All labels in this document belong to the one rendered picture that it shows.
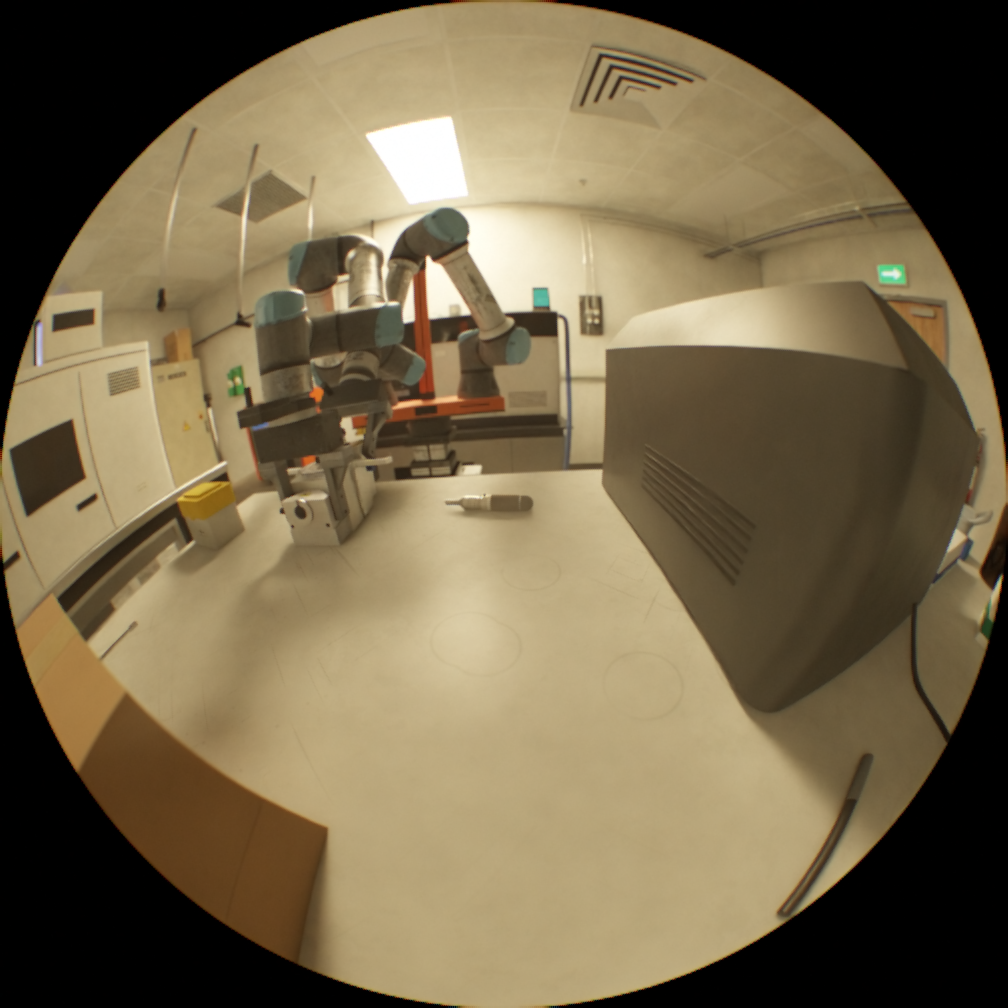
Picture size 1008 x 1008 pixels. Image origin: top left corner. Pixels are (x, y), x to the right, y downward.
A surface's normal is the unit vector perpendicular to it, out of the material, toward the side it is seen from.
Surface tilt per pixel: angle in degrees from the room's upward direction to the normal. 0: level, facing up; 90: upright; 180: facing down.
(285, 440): 90
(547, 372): 90
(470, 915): 0
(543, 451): 90
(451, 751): 0
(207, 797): 90
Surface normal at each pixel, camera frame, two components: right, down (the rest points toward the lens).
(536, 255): 0.01, 0.43
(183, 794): 1.00, -0.04
